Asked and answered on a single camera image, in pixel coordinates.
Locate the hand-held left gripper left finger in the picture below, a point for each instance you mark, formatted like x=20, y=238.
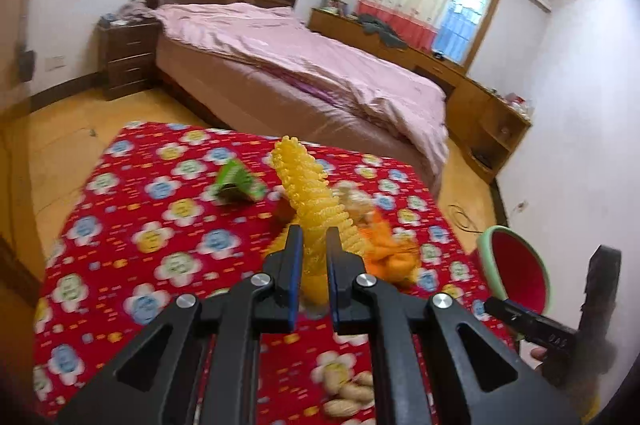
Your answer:
x=295, y=277

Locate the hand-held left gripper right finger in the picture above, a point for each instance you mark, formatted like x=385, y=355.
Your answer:
x=334, y=282

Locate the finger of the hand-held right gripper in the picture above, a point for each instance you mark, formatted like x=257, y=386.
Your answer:
x=530, y=327

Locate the red chair with green rim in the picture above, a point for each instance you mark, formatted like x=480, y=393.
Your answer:
x=520, y=270

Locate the yellow bumpy plastic toy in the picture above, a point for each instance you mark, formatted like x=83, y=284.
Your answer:
x=305, y=185

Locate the person's right hand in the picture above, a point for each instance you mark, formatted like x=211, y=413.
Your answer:
x=538, y=353

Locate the orange plush toy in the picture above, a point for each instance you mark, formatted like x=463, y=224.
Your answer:
x=390, y=250

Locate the green snack packet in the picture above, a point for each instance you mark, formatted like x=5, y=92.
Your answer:
x=240, y=180

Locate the peanut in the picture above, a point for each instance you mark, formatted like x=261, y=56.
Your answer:
x=342, y=407

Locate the red flower print cloth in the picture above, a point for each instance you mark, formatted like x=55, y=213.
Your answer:
x=150, y=165

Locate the pink and white bottles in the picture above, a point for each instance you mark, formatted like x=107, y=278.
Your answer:
x=517, y=104

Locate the long light wooden desk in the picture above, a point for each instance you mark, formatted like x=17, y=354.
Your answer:
x=465, y=105

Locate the pink duvet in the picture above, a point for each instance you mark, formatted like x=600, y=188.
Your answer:
x=310, y=55

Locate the grey cloth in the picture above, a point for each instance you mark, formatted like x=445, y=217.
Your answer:
x=380, y=30

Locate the dark wooden nightstand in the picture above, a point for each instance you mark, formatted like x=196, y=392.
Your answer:
x=130, y=60

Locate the window with metal grille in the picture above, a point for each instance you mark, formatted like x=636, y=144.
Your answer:
x=462, y=20

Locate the pile of clothes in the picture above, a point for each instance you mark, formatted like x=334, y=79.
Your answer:
x=132, y=10

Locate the black hanging bag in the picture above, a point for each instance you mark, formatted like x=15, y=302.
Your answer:
x=26, y=64

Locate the wooden wardrobe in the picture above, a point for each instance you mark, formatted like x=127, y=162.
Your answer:
x=15, y=30

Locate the white double wall socket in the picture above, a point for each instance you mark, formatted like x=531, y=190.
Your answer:
x=56, y=62

